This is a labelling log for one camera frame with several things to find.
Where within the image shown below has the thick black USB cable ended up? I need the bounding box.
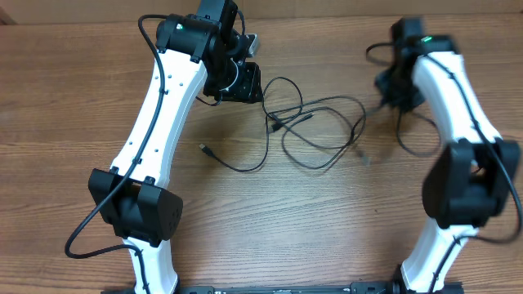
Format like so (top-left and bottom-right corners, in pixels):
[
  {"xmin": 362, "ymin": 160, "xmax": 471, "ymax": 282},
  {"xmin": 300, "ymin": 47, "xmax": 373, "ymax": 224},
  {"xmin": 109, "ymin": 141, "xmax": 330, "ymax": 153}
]
[{"xmin": 261, "ymin": 76, "xmax": 368, "ymax": 171}]

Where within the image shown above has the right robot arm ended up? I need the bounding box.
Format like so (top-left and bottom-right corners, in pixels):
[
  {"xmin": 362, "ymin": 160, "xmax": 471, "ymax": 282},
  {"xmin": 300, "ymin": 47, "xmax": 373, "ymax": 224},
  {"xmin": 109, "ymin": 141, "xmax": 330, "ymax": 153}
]
[{"xmin": 369, "ymin": 17, "xmax": 522, "ymax": 293}]

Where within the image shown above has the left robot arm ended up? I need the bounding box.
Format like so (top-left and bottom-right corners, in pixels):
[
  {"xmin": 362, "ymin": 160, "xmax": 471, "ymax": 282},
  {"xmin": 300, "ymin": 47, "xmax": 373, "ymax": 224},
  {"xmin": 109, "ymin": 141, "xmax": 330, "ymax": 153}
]
[{"xmin": 88, "ymin": 0, "xmax": 262, "ymax": 293}]

